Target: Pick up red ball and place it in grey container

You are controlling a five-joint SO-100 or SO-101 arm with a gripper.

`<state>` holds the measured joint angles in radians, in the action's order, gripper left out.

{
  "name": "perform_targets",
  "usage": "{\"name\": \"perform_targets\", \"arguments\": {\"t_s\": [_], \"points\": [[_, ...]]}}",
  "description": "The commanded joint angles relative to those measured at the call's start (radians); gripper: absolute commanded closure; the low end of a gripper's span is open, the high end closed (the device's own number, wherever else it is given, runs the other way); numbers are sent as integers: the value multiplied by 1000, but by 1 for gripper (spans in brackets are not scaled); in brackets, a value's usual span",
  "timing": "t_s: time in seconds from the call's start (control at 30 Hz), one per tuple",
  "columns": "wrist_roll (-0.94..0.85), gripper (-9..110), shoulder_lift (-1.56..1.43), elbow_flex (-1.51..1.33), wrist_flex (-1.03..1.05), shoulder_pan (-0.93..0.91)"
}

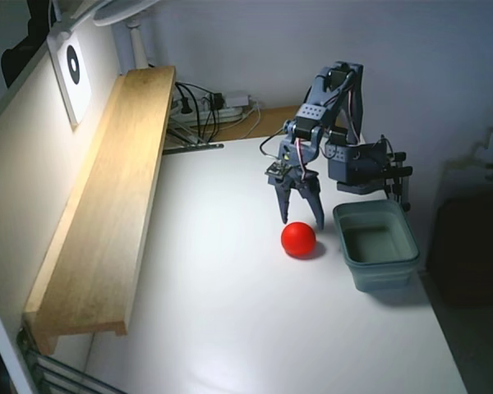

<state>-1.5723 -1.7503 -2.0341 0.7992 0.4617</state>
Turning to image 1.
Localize grey power adapter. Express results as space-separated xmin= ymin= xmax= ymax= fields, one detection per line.
xmin=223 ymin=90 xmax=252 ymax=106

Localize metal frame rails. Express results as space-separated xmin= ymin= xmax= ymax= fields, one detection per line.
xmin=16 ymin=328 xmax=127 ymax=394

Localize white power strip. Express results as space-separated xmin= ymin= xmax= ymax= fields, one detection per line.
xmin=170 ymin=103 xmax=248 ymax=124

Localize black table clamp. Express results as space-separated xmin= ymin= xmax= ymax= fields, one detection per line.
xmin=378 ymin=150 xmax=414 ymax=214

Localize black power cable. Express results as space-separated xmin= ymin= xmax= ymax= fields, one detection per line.
xmin=175 ymin=80 xmax=221 ymax=143

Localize long wooden shelf board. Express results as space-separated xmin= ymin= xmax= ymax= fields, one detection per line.
xmin=23 ymin=65 xmax=177 ymax=356

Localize white thin cable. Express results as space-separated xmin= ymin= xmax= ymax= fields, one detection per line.
xmin=240 ymin=100 xmax=265 ymax=140

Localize white panel with black ring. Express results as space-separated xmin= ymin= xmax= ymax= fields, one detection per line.
xmin=46 ymin=30 xmax=94 ymax=132

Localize thin wooden board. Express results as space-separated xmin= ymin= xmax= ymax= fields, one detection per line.
xmin=215 ymin=105 xmax=304 ymax=143

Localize black object behind partition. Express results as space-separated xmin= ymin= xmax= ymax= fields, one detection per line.
xmin=0 ymin=0 xmax=53 ymax=89

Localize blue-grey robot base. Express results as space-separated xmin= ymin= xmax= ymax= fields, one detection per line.
xmin=324 ymin=138 xmax=395 ymax=196

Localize white lamp post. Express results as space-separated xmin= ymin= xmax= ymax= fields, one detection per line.
xmin=125 ymin=22 xmax=150 ymax=69

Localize blue-grey gripper body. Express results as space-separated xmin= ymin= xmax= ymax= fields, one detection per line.
xmin=277 ymin=137 xmax=320 ymax=182

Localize dark bag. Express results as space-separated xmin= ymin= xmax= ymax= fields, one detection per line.
xmin=429 ymin=195 xmax=493 ymax=307

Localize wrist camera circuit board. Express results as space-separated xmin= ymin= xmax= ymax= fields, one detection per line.
xmin=265 ymin=161 xmax=293 ymax=180

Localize red ball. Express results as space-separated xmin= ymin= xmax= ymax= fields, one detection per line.
xmin=281 ymin=222 xmax=317 ymax=259

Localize blue-grey gripper finger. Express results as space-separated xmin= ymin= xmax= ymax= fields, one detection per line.
xmin=297 ymin=172 xmax=326 ymax=230
xmin=270 ymin=174 xmax=297 ymax=225

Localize grey plastic container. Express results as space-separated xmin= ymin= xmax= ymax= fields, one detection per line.
xmin=332 ymin=200 xmax=421 ymax=294

